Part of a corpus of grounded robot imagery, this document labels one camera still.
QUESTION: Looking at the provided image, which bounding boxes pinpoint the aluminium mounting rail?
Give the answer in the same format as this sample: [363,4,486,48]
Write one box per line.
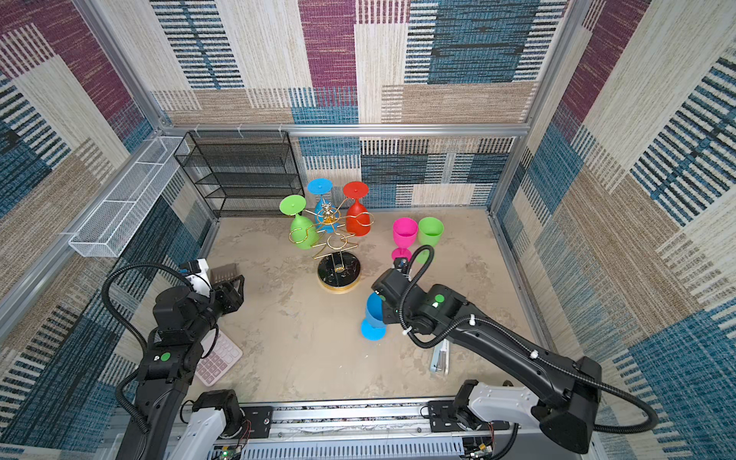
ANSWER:
[91,396,519,460]

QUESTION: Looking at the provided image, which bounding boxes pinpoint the red wine glass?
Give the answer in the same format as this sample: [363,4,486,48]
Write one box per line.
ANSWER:
[343,181,372,237]

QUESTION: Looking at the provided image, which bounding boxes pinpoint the blue wine glass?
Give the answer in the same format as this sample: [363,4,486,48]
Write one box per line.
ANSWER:
[360,292,387,341]
[308,178,341,234]

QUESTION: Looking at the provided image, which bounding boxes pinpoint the blue back wine glass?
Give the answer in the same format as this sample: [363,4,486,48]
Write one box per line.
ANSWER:
[308,178,341,234]

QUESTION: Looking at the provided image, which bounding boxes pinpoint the green wine glass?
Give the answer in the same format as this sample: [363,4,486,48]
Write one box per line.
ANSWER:
[417,217,445,247]
[279,195,319,250]

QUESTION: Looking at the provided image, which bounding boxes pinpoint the gold wine glass rack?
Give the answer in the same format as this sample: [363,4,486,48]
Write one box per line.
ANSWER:
[302,207,361,293]

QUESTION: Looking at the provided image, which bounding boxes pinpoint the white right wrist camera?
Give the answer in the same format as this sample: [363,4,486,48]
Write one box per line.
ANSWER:
[393,257,409,274]

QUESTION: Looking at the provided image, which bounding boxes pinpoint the blue front wine glass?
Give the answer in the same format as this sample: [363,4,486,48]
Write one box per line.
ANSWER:
[360,292,387,341]

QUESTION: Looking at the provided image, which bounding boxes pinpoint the green front wine glass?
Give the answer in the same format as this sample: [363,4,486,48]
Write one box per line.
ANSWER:
[417,217,445,247]

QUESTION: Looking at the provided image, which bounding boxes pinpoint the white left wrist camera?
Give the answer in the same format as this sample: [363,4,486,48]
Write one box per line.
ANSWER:
[179,259,212,297]

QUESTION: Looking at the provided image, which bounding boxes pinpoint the silver stapler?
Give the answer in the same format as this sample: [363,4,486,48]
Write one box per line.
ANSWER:
[429,339,450,375]

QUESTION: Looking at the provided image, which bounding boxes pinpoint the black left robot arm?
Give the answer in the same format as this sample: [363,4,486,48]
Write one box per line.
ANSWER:
[101,263,245,459]

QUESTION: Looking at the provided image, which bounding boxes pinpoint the white mesh wall basket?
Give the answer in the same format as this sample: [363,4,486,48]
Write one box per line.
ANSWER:
[69,136,182,258]

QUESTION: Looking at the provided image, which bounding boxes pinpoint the green back wine glass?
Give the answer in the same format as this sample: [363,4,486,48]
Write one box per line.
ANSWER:
[279,195,319,250]

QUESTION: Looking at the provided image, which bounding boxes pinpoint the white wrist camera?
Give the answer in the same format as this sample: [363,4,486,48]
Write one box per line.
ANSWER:
[393,257,409,274]
[179,259,212,297]

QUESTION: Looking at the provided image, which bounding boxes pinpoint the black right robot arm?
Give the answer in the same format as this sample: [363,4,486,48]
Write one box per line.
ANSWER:
[372,258,659,454]

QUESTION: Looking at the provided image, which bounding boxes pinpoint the pink wine glass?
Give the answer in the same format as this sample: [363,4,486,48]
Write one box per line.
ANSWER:
[391,218,419,260]

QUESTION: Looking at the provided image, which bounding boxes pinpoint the black wire shelf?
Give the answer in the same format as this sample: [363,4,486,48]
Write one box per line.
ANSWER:
[174,130,305,218]

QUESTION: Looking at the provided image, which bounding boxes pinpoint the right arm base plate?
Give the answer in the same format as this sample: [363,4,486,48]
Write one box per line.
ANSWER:
[424,400,482,432]

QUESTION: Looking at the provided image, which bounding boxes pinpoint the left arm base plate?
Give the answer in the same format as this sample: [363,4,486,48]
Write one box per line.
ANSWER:
[232,406,274,443]

